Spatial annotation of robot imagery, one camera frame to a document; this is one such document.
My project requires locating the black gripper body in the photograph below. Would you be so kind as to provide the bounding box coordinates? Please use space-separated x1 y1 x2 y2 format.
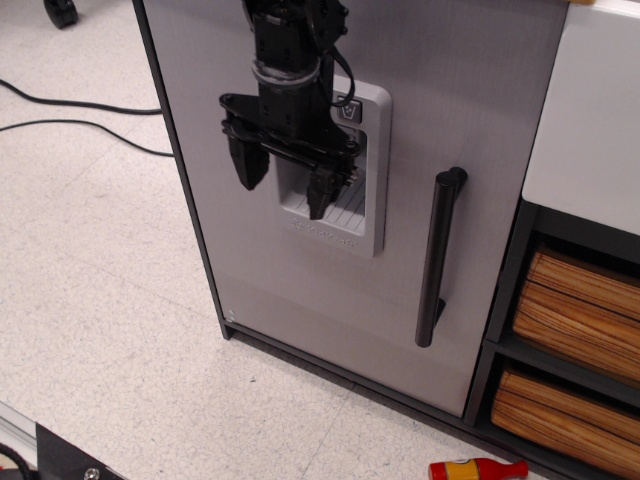
219 76 361 173

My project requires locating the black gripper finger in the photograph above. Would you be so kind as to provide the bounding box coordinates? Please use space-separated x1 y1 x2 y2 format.
307 165 349 220
228 135 270 191

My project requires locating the black bar door handle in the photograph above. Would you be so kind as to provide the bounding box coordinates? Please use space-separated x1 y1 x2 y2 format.
415 167 468 348

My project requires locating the grey toy fridge door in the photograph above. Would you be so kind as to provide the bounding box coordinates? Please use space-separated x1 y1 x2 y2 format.
134 1 568 419

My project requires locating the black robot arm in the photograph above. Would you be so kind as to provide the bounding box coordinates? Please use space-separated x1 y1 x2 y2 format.
220 1 360 220

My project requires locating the dark grey fridge cabinet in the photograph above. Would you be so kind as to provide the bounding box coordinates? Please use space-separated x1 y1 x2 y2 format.
130 0 640 480

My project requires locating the grey water dispenser panel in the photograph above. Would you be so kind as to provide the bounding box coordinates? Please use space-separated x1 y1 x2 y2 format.
269 81 392 258

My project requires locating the black caster wheel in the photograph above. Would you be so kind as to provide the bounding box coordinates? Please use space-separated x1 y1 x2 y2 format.
43 0 79 29

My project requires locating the upper wooden basket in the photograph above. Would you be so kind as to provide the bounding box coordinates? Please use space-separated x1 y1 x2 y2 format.
513 246 639 384

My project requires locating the wooden basket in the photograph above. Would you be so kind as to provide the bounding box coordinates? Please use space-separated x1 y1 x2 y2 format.
491 370 639 479
513 246 639 384

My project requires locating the red toy ketchup bottle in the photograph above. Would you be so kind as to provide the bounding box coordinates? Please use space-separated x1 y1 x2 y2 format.
428 458 529 480

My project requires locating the lower wooden basket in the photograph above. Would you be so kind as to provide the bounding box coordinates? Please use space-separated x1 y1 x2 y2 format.
491 370 639 479

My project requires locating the black floor cable upper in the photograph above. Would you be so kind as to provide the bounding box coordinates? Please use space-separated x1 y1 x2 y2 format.
0 78 163 116

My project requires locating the black floor cable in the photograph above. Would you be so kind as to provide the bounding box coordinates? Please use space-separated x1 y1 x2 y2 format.
0 117 174 157
0 78 163 116

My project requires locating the black floor cable lower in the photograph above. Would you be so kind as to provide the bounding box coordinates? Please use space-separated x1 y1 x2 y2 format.
0 117 174 157

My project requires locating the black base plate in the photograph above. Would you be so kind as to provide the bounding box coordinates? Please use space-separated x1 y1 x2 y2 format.
36 423 124 480

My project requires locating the aluminium rail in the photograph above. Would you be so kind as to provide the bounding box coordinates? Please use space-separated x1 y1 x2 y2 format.
0 402 37 463

